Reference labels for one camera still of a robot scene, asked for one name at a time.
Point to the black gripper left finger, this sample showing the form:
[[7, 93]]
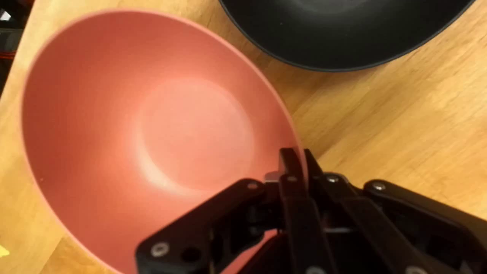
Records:
[[299, 228]]

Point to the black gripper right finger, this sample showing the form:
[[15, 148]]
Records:
[[406, 228]]

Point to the pink bowl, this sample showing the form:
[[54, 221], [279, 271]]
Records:
[[127, 131]]

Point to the black bowl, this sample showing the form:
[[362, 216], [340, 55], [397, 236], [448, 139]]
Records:
[[345, 35]]

